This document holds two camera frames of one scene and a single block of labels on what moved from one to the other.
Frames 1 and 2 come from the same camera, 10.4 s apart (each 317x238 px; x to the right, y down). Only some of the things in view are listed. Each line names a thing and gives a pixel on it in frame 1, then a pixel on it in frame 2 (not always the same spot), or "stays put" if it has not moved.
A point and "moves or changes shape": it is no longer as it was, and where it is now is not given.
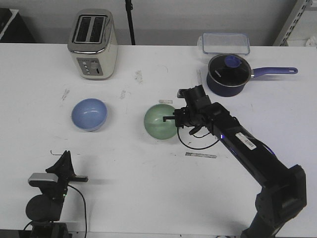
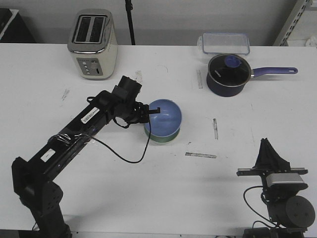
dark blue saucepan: [228, 74] stays put
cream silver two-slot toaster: [92, 43] stays put
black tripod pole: [129, 6] stays put
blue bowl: [89, 114] moves or changes shape
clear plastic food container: [222, 42] stays put
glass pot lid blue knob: [229, 70] stays put
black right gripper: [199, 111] -> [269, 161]
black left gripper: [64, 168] -> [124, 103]
